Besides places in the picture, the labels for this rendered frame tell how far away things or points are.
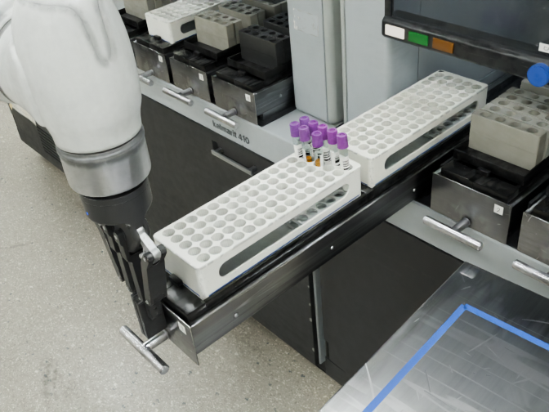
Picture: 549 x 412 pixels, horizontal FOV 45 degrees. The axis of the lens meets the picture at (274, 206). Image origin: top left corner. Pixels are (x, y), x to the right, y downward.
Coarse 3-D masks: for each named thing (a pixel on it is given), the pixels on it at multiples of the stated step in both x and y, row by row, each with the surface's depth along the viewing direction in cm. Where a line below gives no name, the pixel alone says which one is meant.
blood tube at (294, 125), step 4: (292, 124) 94; (296, 124) 94; (292, 128) 94; (296, 128) 94; (292, 132) 94; (296, 132) 94; (292, 136) 95; (296, 136) 94; (292, 140) 95; (296, 140) 95; (296, 144) 95; (300, 144) 96; (296, 148) 96; (300, 148) 96; (296, 152) 96; (300, 152) 96; (296, 156) 97; (300, 156) 97
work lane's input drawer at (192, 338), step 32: (416, 160) 102; (384, 192) 98; (416, 192) 103; (320, 224) 91; (352, 224) 95; (288, 256) 89; (320, 256) 92; (224, 288) 83; (256, 288) 85; (288, 288) 90; (192, 320) 81; (224, 320) 83; (192, 352) 83
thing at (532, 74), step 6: (534, 66) 86; (540, 66) 85; (546, 66) 85; (528, 72) 87; (534, 72) 86; (540, 72) 85; (546, 72) 85; (528, 78) 87; (534, 78) 86; (540, 78) 86; (546, 78) 85; (534, 84) 87; (540, 84) 86
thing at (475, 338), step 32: (448, 288) 79; (480, 288) 78; (512, 288) 78; (416, 320) 75; (448, 320) 75; (480, 320) 74; (512, 320) 74; (544, 320) 73; (384, 352) 72; (416, 352) 71; (448, 352) 71; (480, 352) 71; (512, 352) 70; (544, 352) 70; (352, 384) 69; (384, 384) 68; (416, 384) 68; (448, 384) 68; (480, 384) 67; (512, 384) 67; (544, 384) 67
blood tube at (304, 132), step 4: (300, 128) 93; (304, 128) 93; (308, 128) 93; (300, 132) 93; (304, 132) 93; (308, 132) 93; (300, 136) 93; (304, 136) 93; (308, 136) 93; (300, 140) 94; (304, 140) 93; (308, 140) 93; (304, 144) 94; (308, 144) 94; (304, 148) 94; (308, 148) 94; (304, 152) 95; (308, 152) 95; (304, 156) 95; (308, 156) 95; (304, 160) 96; (308, 160) 95; (312, 160) 96
